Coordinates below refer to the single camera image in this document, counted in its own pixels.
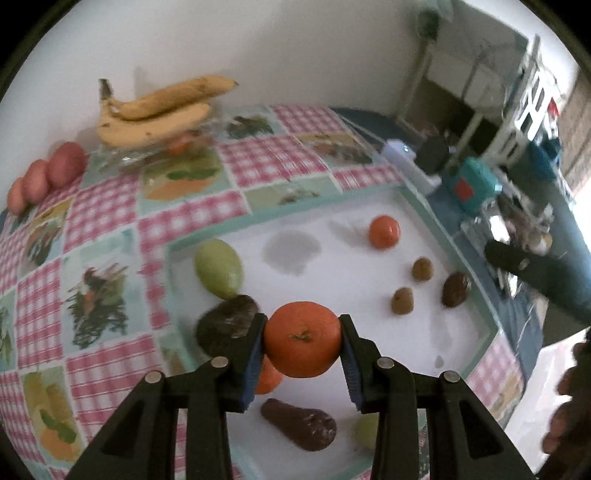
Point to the orange mandarin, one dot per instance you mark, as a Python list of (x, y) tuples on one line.
[(384, 230), (302, 339), (268, 382), (178, 145)]

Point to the white power bank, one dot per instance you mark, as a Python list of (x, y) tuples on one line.
[(404, 161)]

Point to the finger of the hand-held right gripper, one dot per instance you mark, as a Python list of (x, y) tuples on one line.
[(512, 261)]

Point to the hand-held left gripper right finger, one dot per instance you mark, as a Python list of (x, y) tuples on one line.
[(349, 364)]

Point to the metal frame table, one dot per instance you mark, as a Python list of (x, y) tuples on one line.
[(466, 78)]

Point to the pink checked printed tablecloth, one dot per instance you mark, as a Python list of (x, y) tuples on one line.
[(106, 217)]

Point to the person's right hand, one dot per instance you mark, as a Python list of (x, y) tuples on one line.
[(561, 415)]

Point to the teal lidded container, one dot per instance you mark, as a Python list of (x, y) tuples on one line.
[(475, 184)]

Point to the large green mango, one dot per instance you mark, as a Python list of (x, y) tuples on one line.
[(218, 267)]

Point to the bunch of yellow bananas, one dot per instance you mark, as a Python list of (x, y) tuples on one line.
[(180, 97)]

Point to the black power adapter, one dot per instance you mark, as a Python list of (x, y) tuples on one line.
[(434, 154)]

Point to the red apple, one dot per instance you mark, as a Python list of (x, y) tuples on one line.
[(37, 181), (16, 196), (67, 164)]

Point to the white plastic chair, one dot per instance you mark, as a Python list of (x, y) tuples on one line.
[(531, 97)]

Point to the short yellow banana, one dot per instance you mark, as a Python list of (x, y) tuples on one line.
[(152, 127)]

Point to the white tray with teal rim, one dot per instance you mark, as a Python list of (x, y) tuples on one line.
[(323, 277)]

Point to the blue tablecloth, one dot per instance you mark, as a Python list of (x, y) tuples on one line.
[(517, 318)]

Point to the small green mango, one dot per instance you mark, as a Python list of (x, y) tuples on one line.
[(367, 431)]

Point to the teal cloth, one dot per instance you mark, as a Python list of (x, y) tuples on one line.
[(549, 152)]

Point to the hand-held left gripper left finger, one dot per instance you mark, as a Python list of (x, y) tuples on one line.
[(254, 360)]

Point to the clear plastic container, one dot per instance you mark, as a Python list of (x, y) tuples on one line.
[(138, 159)]

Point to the dark brown avocado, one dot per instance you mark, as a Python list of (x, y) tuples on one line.
[(226, 323), (300, 422), (456, 288)]

